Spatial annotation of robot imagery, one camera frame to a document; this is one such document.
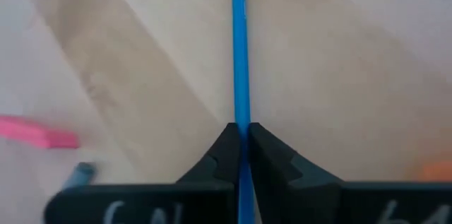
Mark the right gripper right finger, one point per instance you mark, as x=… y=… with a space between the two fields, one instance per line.
x=275 y=164

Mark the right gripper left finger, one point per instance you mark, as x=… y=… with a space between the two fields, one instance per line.
x=222 y=164

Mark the blue pencil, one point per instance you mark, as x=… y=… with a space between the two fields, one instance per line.
x=241 y=58

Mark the grey crayon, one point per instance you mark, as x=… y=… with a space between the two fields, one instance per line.
x=80 y=174

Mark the orange plastic bin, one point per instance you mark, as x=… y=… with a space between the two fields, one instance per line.
x=439 y=171

